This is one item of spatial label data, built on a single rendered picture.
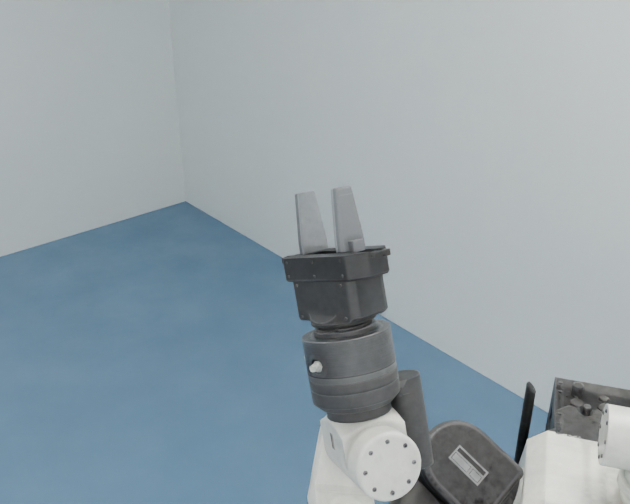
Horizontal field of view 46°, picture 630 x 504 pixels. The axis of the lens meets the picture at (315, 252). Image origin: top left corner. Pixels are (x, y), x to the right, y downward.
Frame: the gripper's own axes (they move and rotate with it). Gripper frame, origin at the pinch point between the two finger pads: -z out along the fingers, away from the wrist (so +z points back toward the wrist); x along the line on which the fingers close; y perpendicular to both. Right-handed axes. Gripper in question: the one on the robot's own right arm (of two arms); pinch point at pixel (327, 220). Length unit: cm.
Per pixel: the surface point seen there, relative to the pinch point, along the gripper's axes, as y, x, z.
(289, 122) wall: -190, -230, -33
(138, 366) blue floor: -92, -240, 63
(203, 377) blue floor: -108, -216, 71
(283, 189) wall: -195, -250, -1
